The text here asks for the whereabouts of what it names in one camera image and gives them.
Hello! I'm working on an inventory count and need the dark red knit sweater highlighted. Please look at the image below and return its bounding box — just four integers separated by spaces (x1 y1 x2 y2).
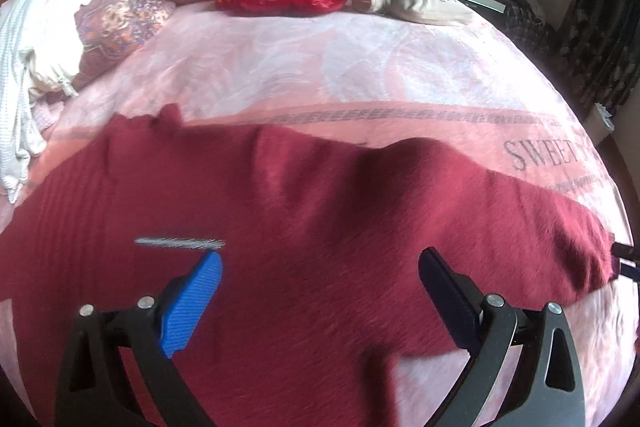
1 106 613 426

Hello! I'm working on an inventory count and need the white knit garment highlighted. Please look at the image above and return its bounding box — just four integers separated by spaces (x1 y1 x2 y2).
1 0 91 204

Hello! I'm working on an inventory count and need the floral paisley cloth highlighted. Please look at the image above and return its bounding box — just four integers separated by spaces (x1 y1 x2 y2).
73 0 176 90

